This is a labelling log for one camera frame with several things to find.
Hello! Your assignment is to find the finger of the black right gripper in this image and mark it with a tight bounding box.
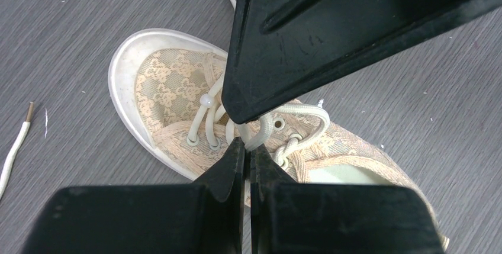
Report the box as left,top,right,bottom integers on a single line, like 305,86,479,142
222,0,501,124

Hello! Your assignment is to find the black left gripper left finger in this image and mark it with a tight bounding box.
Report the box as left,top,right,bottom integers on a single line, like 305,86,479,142
22,138,245,253

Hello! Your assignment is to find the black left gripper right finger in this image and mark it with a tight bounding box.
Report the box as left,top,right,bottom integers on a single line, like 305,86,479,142
249,146,444,253

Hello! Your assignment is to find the beige lace sneaker with laces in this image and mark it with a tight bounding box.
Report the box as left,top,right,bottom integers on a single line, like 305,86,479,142
108,28,449,253

